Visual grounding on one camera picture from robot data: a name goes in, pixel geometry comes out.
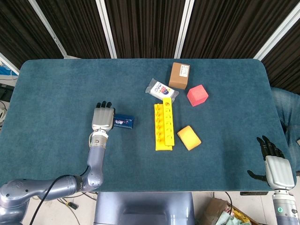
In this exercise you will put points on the yellow toy brick plate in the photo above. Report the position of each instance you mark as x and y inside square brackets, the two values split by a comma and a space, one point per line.
[167, 126]

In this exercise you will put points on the dark pleated curtain panel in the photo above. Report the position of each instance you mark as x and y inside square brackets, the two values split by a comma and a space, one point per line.
[145, 28]
[286, 61]
[18, 30]
[234, 25]
[77, 25]

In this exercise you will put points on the teal velvet table cloth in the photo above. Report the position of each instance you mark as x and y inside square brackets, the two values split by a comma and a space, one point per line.
[70, 89]

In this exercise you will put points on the white partition post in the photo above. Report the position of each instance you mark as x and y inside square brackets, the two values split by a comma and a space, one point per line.
[184, 28]
[9, 64]
[49, 28]
[276, 35]
[106, 28]

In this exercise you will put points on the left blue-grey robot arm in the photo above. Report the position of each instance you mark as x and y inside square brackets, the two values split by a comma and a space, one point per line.
[95, 164]

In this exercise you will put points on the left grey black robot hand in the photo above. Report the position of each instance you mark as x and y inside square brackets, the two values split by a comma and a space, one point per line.
[103, 118]

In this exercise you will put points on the yellow sponge block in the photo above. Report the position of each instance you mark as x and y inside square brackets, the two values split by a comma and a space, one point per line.
[189, 138]

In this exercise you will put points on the blue-grey robot torso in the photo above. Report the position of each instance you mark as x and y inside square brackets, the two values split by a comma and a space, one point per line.
[143, 206]

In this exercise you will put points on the brown bag with clutter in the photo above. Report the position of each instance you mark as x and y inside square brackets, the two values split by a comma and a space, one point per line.
[215, 211]

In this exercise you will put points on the red foam cube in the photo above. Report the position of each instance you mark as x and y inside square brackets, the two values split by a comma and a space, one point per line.
[197, 95]

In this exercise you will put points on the white packet in clear bag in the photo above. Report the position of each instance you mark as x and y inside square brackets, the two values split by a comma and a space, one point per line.
[161, 91]

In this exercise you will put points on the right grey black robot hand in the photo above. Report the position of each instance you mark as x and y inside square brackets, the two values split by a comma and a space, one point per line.
[279, 173]

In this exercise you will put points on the blue printed glasses case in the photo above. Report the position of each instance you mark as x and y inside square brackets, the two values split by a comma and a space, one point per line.
[125, 122]

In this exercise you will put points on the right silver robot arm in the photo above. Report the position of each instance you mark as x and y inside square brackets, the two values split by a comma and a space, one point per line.
[284, 208]

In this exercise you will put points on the black table control panel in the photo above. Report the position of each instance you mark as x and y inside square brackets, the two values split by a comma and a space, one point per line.
[254, 193]

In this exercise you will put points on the brown cardboard box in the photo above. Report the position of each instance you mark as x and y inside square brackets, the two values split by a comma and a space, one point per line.
[178, 76]

